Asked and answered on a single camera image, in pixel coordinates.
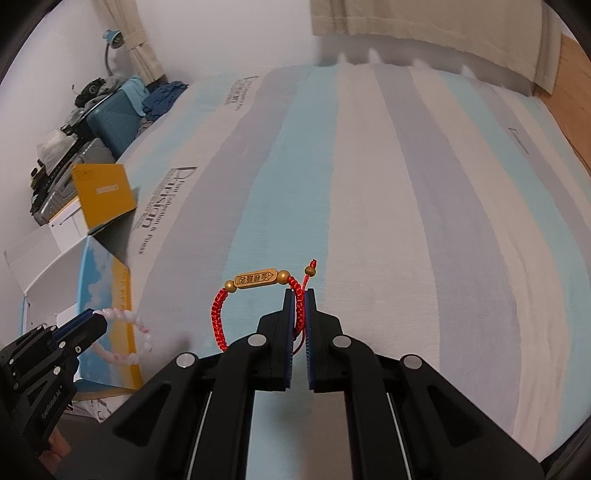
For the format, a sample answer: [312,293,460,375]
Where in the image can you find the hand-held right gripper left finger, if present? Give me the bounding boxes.
[99,290,297,480]

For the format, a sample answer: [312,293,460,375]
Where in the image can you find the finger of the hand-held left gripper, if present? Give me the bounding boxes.
[48,309,98,342]
[55,315,110,355]

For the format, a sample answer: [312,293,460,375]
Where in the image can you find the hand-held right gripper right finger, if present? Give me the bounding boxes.
[304,288,546,480]

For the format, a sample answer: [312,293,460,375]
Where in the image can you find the teal suitcase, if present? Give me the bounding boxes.
[85,78,151,160]

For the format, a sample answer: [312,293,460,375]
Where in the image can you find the tied beige curtain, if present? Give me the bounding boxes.
[95,0,168,87]

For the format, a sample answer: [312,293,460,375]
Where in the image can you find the blue desk lamp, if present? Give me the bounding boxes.
[102,30,127,77]

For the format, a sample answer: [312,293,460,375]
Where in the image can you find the white plastic bag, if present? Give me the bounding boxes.
[36,129,77,160]

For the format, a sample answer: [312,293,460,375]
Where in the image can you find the white blue yellow cardboard box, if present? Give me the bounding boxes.
[4,162,145,403]

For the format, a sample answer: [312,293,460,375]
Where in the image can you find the red cord bracelet gold tag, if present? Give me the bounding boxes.
[211,259,319,354]

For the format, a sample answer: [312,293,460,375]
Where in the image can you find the person's left hand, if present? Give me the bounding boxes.
[41,427,73,462]

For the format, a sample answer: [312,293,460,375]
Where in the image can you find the dark blue clothes pile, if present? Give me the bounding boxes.
[140,80,189,122]

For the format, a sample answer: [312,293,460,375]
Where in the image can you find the pink white bead bracelet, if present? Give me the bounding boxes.
[91,308,156,366]

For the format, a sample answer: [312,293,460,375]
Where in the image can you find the grey suitcase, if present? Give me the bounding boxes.
[31,137,117,227]

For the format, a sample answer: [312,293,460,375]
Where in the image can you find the black bag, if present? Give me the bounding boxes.
[73,78,110,108]

